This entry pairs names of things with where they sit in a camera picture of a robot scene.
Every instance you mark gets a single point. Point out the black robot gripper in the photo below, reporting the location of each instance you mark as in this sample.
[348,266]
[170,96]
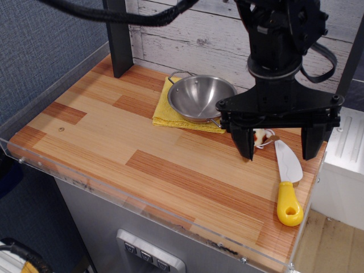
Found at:
[280,104]

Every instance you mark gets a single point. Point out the yellow handled white toy knife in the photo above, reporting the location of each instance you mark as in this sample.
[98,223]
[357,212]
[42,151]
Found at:
[289,210]

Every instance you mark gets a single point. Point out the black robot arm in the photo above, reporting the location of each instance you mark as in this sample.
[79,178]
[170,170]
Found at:
[280,34]

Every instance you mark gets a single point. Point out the white ridged side counter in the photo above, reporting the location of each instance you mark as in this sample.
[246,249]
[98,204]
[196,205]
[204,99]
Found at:
[338,192]

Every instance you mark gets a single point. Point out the brown white plush dog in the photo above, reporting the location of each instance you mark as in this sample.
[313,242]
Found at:
[263,137]

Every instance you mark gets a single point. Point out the yellow folded cloth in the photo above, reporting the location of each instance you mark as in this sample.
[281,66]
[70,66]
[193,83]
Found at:
[165,115]

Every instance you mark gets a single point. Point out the silver dispenser button panel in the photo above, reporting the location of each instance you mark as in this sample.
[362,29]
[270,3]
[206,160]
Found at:
[149,253]

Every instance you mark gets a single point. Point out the silver toy fridge cabinet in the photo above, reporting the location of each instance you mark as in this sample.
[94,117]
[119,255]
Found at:
[98,216]

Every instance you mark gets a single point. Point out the stainless steel bowl with handles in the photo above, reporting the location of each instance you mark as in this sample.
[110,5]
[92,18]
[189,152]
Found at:
[194,97]

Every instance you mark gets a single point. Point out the dark right shelf post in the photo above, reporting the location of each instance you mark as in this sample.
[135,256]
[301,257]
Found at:
[351,82]

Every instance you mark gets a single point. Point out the dark shelf post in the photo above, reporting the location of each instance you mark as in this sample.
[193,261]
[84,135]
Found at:
[120,48]
[351,82]

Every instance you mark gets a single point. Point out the dark left shelf post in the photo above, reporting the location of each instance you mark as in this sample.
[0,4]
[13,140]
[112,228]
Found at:
[120,48]

